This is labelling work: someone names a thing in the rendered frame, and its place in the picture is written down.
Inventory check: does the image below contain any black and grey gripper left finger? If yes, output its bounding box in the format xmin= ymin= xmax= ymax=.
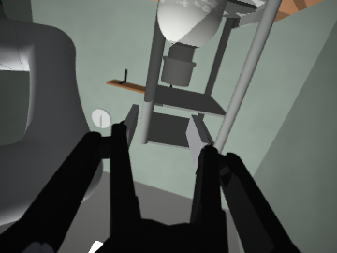
xmin=0 ymin=104 xmax=149 ymax=253

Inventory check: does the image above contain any grey bottle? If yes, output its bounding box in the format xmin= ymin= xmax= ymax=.
xmin=157 ymin=0 xmax=227 ymax=87

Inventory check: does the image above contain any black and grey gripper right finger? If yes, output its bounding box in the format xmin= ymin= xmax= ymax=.
xmin=186 ymin=114 xmax=301 ymax=253

